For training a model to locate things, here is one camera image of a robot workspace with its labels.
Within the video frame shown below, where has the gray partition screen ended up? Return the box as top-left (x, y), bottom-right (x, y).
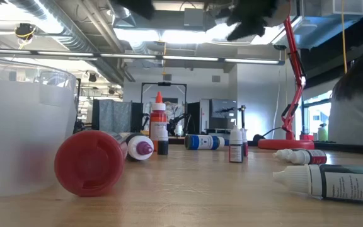
top-left (92, 99), bottom-right (132, 134)

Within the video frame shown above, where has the black metal table frame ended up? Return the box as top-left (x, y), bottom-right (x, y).
top-left (86, 134), bottom-right (363, 157)

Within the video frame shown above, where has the large orange food coloring bottle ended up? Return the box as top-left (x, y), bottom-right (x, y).
top-left (149, 91), bottom-right (169, 152)

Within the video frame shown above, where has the small black dropper bottle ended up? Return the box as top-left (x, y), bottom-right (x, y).
top-left (157, 128), bottom-right (170, 156)

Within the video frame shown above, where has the black lamp cable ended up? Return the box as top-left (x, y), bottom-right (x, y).
top-left (252, 126), bottom-right (285, 143)

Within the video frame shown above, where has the yellow cable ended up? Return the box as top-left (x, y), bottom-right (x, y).
top-left (340, 0), bottom-right (349, 74)

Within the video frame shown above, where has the large orange-banded coloring bottle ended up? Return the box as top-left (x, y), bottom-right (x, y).
top-left (54, 130), bottom-right (129, 198)

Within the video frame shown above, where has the round silver ventilation duct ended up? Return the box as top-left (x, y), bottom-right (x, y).
top-left (8, 0), bottom-right (137, 86)
top-left (107, 0), bottom-right (137, 28)

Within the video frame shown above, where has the small white-capped dropper bottle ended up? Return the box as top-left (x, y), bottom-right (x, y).
top-left (272, 148), bottom-right (294, 162)

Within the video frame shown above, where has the gray equipment cabinet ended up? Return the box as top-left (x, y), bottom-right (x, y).
top-left (209, 98), bottom-right (238, 130)

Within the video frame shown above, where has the silver fabric cover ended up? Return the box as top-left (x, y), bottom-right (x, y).
top-left (143, 100), bottom-right (185, 127)

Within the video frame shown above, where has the red desk lamp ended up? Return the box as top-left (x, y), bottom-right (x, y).
top-left (258, 0), bottom-right (315, 151)

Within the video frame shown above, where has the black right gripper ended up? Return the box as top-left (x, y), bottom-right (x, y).
top-left (226, 0), bottom-right (280, 41)

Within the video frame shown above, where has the large blue food coloring bottle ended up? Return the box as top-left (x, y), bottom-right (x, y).
top-left (184, 134), bottom-right (230, 151)

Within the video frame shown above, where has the rectangular metal air duct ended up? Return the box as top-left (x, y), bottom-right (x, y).
top-left (271, 0), bottom-right (363, 50)

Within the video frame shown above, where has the small red dropper bottle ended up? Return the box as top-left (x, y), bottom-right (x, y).
top-left (240, 127), bottom-right (249, 158)
top-left (287, 149), bottom-right (328, 166)

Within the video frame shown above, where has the black ceiling cable reel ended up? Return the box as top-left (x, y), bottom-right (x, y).
top-left (14, 22), bottom-right (37, 41)

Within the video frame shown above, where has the clear plastic storage bin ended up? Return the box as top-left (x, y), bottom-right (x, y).
top-left (0, 56), bottom-right (78, 198)

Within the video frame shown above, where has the small dark dropper bottle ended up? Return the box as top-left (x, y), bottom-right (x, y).
top-left (228, 125), bottom-right (245, 164)

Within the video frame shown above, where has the black cabinet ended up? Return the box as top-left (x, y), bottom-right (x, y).
top-left (187, 101), bottom-right (202, 136)

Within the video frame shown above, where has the person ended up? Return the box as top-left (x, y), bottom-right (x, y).
top-left (328, 45), bottom-right (363, 146)

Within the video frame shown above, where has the pale green bottle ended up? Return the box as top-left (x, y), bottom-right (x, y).
top-left (317, 122), bottom-right (330, 143)

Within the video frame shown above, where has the large dark-labelled dropper bottle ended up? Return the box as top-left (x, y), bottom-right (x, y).
top-left (272, 163), bottom-right (363, 204)

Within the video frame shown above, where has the gray ceiling unit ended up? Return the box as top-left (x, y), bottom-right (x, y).
top-left (183, 8), bottom-right (207, 32)

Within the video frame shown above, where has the large purple-tipped coloring bottle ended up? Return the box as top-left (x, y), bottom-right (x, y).
top-left (120, 132), bottom-right (156, 162)

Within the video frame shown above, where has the black station frame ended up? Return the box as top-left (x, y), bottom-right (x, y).
top-left (141, 81), bottom-right (188, 136)

